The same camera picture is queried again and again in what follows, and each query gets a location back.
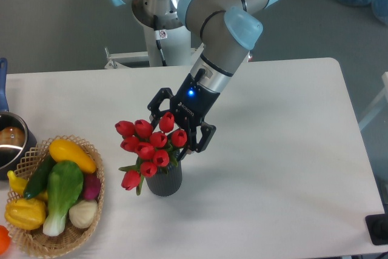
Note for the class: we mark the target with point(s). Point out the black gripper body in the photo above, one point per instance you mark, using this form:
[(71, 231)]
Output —
[(191, 104)]

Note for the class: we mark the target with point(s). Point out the yellow bell pepper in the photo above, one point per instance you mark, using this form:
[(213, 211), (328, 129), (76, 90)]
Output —
[(26, 214)]

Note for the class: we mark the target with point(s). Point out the white frame at right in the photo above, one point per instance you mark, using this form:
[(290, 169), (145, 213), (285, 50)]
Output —
[(375, 106)]

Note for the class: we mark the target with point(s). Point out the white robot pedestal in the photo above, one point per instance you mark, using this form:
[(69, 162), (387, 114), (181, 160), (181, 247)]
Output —
[(220, 24)]

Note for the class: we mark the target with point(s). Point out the yellow squash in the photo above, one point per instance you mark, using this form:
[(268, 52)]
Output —
[(66, 150)]

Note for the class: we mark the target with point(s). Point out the small yellow gourd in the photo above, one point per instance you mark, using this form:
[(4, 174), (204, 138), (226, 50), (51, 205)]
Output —
[(18, 185)]

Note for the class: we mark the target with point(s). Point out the red tulip bouquet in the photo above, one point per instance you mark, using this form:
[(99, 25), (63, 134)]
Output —
[(155, 148)]

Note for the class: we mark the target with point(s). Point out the green cucumber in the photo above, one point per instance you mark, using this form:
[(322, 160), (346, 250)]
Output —
[(39, 179)]

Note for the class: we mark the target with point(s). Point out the purple radish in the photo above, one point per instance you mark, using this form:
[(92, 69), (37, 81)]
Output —
[(91, 188)]

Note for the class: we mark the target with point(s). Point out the green bok choy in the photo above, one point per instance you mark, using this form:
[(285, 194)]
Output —
[(65, 183)]

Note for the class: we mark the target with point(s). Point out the black device at table edge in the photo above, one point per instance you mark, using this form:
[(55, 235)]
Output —
[(377, 228)]

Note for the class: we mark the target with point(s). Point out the dark grey ribbed vase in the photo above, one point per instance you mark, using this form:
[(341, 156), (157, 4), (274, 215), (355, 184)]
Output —
[(166, 181)]

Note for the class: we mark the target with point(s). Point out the woven wicker basket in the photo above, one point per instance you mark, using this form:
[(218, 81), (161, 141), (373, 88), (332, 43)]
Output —
[(34, 242)]

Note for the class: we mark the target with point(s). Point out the orange fruit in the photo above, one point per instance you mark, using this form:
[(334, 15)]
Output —
[(4, 239)]

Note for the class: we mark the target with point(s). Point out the blue handled steel pot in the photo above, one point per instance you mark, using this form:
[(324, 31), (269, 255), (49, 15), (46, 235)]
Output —
[(16, 137)]

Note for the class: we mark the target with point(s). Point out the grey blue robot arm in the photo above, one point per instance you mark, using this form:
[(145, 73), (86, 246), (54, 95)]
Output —
[(212, 80)]

